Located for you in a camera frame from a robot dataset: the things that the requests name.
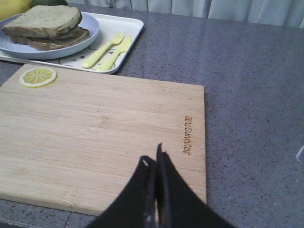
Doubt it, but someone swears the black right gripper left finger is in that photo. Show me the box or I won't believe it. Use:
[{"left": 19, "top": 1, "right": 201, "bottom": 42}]
[{"left": 87, "top": 156, "right": 156, "bottom": 228}]

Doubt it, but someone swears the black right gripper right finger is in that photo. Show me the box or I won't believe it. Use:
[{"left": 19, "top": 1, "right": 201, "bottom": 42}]
[{"left": 156, "top": 144, "right": 233, "bottom": 228}]

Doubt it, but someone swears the light blue plate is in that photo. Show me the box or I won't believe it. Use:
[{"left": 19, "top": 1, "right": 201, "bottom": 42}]
[{"left": 0, "top": 12, "right": 100, "bottom": 60}]

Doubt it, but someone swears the bread slice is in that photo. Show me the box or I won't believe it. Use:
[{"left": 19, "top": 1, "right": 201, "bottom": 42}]
[
  {"left": 10, "top": 27, "right": 89, "bottom": 51},
  {"left": 1, "top": 5, "right": 82, "bottom": 39}
]

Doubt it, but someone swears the white rectangular tray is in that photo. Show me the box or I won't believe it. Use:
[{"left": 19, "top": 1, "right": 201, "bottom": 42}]
[{"left": 0, "top": 13, "right": 144, "bottom": 70}]

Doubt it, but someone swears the wooden cutting board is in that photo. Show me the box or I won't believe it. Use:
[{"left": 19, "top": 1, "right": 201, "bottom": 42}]
[{"left": 0, "top": 64, "right": 206, "bottom": 215}]

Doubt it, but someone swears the yellow plastic knife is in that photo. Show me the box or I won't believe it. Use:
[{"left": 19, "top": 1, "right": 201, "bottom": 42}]
[{"left": 96, "top": 36, "right": 132, "bottom": 71}]

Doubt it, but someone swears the yellow plastic fork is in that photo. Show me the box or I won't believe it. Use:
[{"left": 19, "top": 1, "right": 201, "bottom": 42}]
[{"left": 82, "top": 32, "right": 124, "bottom": 69}]

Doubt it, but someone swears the lemon slice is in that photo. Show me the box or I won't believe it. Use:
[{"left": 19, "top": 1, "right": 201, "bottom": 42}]
[{"left": 19, "top": 67, "right": 57, "bottom": 88}]

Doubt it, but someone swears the white grey curtain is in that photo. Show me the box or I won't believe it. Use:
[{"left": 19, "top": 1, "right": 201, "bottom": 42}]
[{"left": 75, "top": 0, "right": 304, "bottom": 29}]

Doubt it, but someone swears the green lime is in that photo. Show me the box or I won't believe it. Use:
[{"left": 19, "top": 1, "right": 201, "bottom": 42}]
[{"left": 31, "top": 0, "right": 68, "bottom": 7}]

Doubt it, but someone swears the yellow lemon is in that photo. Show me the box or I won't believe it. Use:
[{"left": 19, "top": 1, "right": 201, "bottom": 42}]
[{"left": 0, "top": 0, "right": 32, "bottom": 20}]

